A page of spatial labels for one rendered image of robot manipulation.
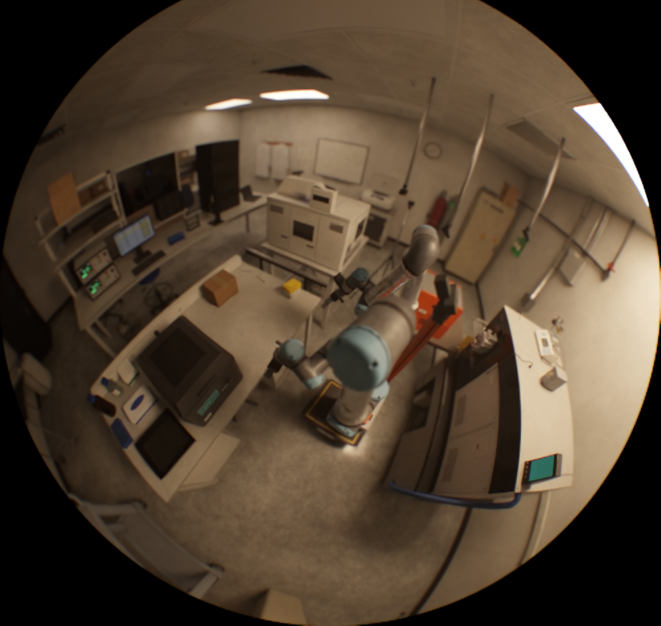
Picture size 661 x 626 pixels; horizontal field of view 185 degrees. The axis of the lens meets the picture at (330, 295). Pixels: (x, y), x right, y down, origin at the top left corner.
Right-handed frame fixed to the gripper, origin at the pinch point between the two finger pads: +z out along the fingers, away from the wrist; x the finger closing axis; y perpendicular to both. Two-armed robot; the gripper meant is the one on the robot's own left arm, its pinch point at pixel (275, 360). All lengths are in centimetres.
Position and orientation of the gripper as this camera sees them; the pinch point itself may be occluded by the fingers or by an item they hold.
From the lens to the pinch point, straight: 98.9
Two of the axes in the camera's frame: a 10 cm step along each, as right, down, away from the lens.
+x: -4.2, 6.8, -5.9
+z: -4.5, 4.1, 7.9
